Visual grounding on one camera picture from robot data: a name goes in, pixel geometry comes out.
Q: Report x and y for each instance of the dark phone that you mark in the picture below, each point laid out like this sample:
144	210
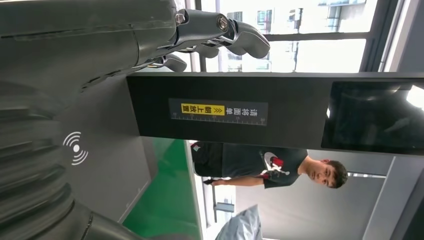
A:
208	181

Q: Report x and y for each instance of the green conveyor belt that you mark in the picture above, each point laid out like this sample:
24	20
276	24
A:
165	198

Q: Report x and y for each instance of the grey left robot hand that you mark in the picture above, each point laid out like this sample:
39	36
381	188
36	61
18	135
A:
82	39

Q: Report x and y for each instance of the dark window frame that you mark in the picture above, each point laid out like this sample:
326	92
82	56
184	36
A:
331	35

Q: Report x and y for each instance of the person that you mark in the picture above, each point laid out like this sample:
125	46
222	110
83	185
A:
248	162

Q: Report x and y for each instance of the grey red-print courier bag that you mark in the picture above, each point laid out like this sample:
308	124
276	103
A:
242	225

